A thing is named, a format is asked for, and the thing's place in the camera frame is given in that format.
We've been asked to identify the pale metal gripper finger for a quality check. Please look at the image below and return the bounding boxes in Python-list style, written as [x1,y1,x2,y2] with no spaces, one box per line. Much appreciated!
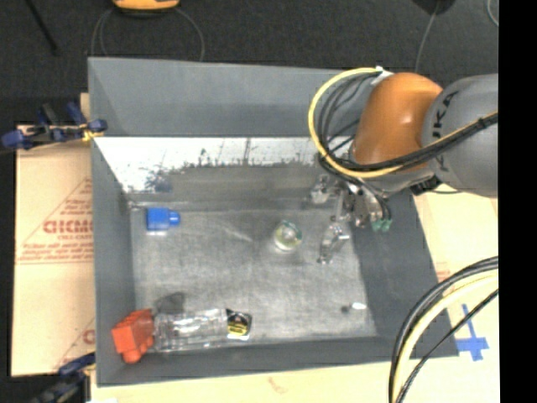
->
[316,222,352,266]
[308,174,337,205]

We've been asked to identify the clear glass ball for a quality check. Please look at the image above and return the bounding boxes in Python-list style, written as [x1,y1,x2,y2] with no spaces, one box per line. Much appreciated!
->
[271,219,304,254]

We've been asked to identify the grey metal bin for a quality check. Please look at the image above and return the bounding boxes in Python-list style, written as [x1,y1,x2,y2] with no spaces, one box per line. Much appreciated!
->
[86,56,459,386]

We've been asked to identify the black and yellow small box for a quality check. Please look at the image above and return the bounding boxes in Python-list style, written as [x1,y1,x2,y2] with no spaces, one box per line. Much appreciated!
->
[225,308,253,342]

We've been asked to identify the blue plastic block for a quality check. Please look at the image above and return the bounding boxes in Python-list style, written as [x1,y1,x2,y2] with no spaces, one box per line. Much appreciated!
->
[144,207,182,232]

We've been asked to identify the clear plastic bottle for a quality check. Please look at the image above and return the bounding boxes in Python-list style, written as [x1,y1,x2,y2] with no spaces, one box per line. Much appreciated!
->
[152,307,230,351]

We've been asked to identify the red toy block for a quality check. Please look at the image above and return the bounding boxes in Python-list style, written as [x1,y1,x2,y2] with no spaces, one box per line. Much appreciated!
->
[110,308,157,365]

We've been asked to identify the brown cardboard board, red print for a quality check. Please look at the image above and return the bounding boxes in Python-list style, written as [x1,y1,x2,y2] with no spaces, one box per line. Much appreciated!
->
[9,135,98,378]

